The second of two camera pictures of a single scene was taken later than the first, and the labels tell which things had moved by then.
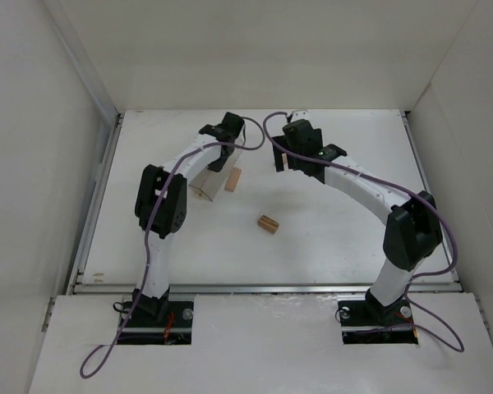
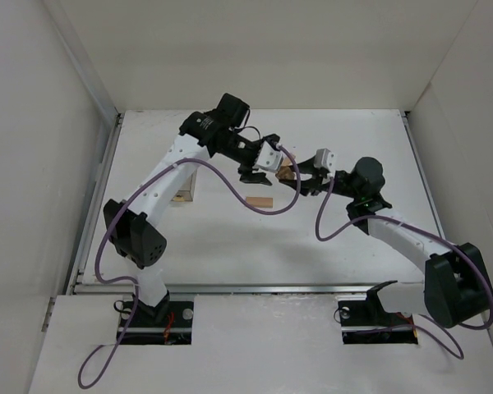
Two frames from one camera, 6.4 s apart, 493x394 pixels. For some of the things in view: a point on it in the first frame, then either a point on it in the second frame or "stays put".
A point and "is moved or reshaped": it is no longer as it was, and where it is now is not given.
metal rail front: [262, 289] stays put
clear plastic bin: [208, 183] is moved or reshaped
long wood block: [232, 179] is moved or reshaped
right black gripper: [279, 149] to [320, 180]
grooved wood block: [268, 224] to [285, 172]
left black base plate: [143, 328] stays put
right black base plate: [370, 322] stays put
